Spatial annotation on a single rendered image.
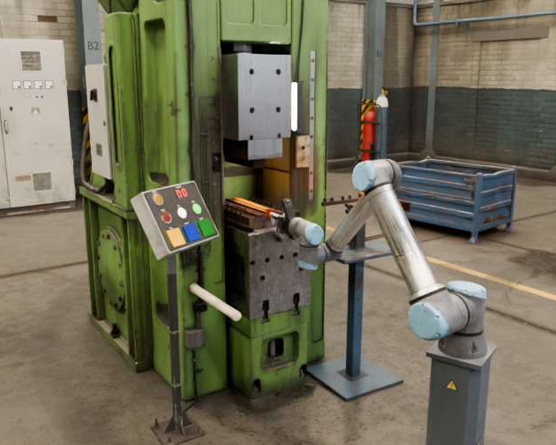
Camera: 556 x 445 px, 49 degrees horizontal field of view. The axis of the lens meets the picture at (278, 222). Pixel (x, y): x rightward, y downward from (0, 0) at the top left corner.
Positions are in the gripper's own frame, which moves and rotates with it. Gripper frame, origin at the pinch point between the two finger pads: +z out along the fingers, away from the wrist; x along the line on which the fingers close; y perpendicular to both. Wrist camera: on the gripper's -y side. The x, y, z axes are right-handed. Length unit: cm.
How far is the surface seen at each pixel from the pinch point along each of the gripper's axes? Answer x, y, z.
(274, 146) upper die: 2.4, -32.5, 4.6
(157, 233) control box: -70, -4, -21
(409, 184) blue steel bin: 326, 62, 228
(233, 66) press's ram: -18, -70, 10
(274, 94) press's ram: 3, -57, 6
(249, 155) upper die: -11.9, -28.7, 4.3
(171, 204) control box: -59, -13, -12
